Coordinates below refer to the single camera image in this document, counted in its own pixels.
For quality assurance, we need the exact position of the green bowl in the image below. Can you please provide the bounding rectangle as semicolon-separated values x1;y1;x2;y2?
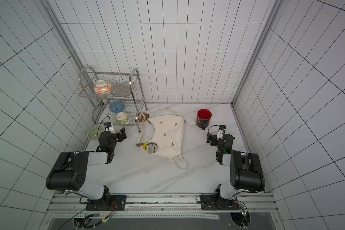
87;125;104;141

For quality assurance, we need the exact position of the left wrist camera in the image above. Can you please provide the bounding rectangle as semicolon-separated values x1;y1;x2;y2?
104;122;116;134

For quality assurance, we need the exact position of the blue bowl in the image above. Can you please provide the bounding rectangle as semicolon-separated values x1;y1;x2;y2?
110;101;125;113

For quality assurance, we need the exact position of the cream canvas tote bag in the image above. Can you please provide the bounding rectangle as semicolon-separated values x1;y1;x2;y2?
136;108;189;171

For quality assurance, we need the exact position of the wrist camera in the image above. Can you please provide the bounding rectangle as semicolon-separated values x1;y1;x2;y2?
104;122;116;134
217;125;226;140

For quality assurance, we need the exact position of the red black mug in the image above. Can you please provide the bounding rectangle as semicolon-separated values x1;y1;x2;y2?
195;109;212;130

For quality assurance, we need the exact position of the metal dish rack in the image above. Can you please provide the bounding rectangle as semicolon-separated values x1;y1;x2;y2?
78;65;148;131

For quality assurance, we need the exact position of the yellow teal patterned bowl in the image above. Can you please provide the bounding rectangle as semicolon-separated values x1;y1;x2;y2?
115;112;131;125

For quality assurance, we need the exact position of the brown plush keychain decoration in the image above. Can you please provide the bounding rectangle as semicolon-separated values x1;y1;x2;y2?
138;112;150;123

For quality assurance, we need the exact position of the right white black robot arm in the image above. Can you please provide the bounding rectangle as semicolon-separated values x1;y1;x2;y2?
196;131;265;214

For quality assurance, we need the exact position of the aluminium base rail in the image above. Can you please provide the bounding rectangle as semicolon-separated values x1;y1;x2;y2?
47;192;278;215

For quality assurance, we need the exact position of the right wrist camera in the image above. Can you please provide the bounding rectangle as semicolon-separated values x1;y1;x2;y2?
217;125;226;140

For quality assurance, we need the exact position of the white orange patterned bowl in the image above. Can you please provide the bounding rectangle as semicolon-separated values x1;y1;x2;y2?
94;80;112;95

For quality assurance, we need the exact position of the blue yellow keychain decoration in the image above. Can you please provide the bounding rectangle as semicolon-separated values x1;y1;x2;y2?
136;142;158;154

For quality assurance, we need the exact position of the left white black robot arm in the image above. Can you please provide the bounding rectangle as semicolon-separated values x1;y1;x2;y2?
46;128;127;211

